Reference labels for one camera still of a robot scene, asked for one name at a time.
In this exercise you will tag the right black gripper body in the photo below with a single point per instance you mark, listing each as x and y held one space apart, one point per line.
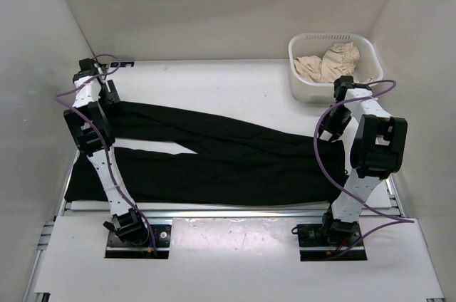
335 120

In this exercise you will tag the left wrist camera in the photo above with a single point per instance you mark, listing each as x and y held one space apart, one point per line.
90 69

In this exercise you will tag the white plastic basket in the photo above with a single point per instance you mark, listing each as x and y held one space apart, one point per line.
331 67

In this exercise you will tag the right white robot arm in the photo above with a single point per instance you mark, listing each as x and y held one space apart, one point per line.
377 152

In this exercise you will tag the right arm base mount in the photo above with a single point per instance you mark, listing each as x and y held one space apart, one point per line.
315 245

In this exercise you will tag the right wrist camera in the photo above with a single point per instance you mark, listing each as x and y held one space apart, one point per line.
344 83

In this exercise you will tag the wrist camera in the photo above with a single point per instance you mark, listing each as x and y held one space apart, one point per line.
90 69
344 83

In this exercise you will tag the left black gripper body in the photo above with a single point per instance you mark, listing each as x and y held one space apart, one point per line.
107 98

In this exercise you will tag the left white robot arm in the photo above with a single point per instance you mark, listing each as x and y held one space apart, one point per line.
92 133

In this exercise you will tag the aluminium front rail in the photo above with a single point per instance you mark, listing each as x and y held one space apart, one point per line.
234 213

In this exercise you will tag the beige garment in basket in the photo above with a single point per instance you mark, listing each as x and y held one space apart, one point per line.
327 63

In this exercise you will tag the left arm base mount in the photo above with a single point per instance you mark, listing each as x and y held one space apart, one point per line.
139 248

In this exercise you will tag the small dark label tag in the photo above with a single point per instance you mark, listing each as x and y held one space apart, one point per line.
122 64

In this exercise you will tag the black trousers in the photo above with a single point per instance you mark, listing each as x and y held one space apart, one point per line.
226 161

